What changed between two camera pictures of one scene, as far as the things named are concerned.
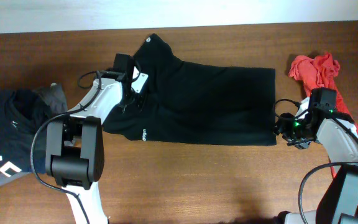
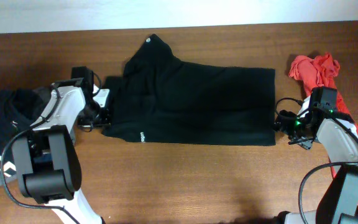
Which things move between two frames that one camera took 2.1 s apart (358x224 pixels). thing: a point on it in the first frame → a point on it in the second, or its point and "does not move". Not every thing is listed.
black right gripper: (282, 127) does not move
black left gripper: (138, 104) → (106, 119)
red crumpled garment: (321, 71) does not move
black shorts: (197, 104) does not move
